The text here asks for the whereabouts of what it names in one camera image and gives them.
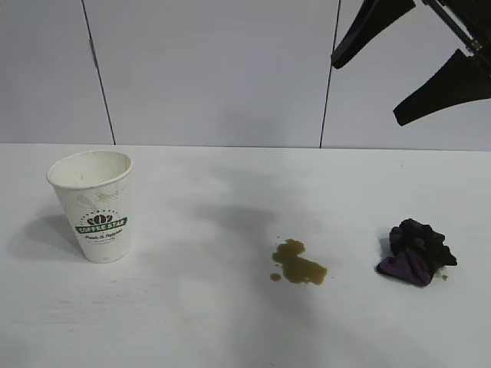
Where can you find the white paper coffee cup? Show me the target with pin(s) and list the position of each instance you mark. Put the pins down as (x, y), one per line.
(96, 214)

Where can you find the brown coffee spill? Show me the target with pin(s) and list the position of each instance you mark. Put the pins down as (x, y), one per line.
(303, 270)

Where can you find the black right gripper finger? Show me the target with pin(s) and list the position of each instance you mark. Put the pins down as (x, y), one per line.
(364, 34)
(449, 92)

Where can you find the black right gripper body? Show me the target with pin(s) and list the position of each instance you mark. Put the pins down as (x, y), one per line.
(456, 32)

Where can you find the purple and black cloth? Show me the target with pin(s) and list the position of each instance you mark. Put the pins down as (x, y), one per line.
(418, 245)

